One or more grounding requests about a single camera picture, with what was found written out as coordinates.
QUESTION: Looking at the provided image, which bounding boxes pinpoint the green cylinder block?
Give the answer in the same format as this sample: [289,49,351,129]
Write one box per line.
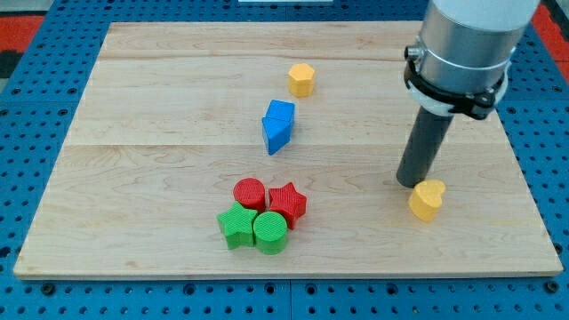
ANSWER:
[253,212,288,255]

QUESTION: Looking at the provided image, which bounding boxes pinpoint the blue triangle block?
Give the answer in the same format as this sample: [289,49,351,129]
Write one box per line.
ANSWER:
[261,117,293,156]

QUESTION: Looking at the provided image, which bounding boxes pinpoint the red cylinder block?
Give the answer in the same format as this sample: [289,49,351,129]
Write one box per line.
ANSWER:
[233,178,266,213]

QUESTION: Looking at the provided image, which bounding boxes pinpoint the red star block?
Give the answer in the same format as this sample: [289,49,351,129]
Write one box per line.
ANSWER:
[268,182,308,230]

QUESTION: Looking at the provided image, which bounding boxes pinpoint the yellow heart block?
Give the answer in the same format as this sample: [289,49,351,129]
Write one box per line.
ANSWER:
[408,180,446,222]

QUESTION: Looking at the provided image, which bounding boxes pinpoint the yellow hexagon block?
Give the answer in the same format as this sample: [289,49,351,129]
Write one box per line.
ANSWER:
[288,63,316,98]

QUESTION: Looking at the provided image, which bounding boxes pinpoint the green star block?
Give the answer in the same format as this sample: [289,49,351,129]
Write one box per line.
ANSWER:
[217,201,258,250]

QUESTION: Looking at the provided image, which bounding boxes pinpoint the light wooden board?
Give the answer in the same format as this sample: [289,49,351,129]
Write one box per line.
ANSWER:
[13,21,563,280]

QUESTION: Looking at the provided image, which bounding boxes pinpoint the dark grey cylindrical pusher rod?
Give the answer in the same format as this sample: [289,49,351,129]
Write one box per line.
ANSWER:
[396,107,453,188]

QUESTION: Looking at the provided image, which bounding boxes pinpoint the blue cube block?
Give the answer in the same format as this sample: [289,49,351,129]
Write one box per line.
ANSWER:
[265,100,295,124]

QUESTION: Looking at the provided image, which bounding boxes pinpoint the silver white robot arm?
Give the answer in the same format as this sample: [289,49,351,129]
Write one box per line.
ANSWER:
[405,0,539,120]

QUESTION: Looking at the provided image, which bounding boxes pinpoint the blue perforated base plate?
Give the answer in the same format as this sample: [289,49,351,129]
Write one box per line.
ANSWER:
[1,0,568,319]

